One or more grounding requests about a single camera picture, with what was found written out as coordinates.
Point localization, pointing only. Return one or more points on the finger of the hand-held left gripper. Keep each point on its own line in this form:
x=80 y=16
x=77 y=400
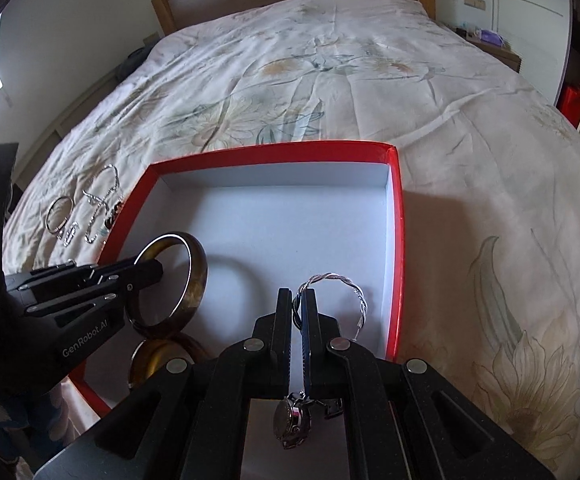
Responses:
x=94 y=272
x=84 y=305

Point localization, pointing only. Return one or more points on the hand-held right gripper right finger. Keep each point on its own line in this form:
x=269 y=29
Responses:
x=310 y=350

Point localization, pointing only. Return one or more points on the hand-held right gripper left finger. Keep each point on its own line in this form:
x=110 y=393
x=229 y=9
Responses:
x=282 y=340

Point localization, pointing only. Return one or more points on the amber bangle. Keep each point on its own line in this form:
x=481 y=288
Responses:
x=197 y=280
x=149 y=360

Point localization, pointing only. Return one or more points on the red jewelry box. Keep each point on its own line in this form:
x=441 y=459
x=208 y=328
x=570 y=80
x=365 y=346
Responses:
x=280 y=220

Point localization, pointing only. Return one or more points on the plain silver bangle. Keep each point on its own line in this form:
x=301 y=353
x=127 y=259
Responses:
x=48 y=221

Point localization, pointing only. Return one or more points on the silver wristwatch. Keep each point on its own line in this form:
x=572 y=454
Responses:
x=290 y=417

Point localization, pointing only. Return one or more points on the dark bag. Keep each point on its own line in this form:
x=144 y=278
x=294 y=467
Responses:
x=130 y=64

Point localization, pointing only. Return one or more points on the floral bed sheet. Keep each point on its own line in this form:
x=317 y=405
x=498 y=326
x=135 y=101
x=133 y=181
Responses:
x=320 y=85

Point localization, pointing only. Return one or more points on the wooden nightstand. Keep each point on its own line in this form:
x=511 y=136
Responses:
x=505 y=57

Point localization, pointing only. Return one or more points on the red bag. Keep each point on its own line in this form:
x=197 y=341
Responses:
x=572 y=105

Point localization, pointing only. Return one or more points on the purple packet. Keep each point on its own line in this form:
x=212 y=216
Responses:
x=490 y=36

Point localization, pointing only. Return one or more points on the white wardrobe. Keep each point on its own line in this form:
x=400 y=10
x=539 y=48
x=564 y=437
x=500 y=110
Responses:
x=525 y=25

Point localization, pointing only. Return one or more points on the wall outlet plate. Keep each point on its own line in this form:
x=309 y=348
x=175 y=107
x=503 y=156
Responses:
x=150 y=37

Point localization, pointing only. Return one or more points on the wall switch plate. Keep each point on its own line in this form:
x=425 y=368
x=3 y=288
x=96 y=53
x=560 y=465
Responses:
x=474 y=2

